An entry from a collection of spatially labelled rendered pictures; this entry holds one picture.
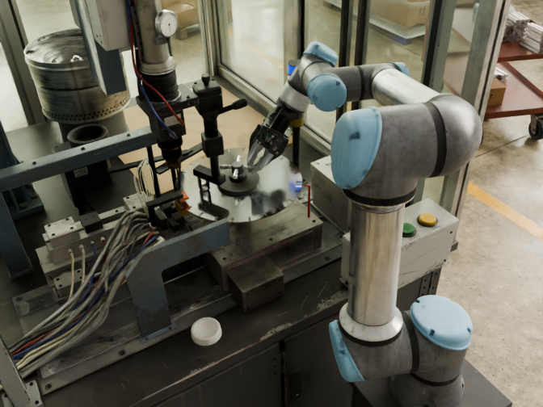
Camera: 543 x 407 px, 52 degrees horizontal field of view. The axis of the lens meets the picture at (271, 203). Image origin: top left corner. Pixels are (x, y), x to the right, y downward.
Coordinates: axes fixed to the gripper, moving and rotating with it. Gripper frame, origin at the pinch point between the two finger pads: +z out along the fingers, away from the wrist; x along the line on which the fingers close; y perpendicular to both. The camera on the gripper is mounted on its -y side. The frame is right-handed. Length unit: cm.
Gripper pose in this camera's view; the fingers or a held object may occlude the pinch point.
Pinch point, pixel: (252, 166)
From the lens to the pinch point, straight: 143.3
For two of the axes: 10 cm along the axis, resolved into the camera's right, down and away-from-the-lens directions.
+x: 8.6, 4.9, 1.3
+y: -1.2, 4.4, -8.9
